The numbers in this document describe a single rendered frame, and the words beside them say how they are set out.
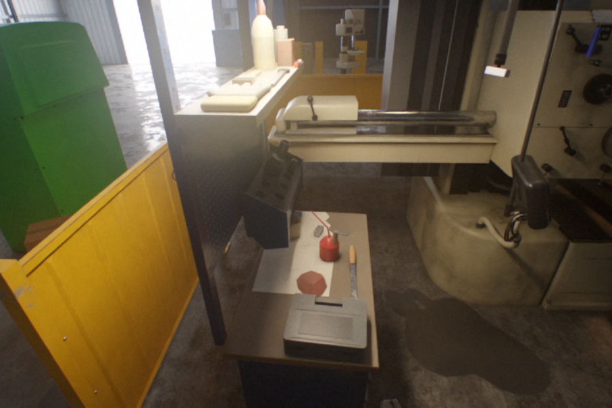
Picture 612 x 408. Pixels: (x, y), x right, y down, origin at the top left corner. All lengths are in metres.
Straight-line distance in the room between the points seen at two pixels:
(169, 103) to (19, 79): 2.56
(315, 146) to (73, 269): 1.45
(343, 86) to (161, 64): 3.60
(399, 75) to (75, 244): 2.10
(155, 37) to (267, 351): 0.92
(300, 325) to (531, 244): 1.86
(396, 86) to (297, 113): 0.77
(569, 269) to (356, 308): 1.99
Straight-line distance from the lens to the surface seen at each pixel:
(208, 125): 0.77
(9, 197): 3.77
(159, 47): 0.77
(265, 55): 1.32
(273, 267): 1.46
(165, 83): 0.78
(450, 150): 2.34
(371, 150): 2.22
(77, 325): 1.63
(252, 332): 1.24
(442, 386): 2.34
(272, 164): 1.42
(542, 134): 2.20
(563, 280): 2.98
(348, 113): 2.11
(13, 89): 3.27
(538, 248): 2.68
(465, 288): 2.79
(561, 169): 2.36
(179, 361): 2.45
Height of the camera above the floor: 1.90
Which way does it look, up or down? 30 degrees down
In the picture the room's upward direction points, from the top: 1 degrees counter-clockwise
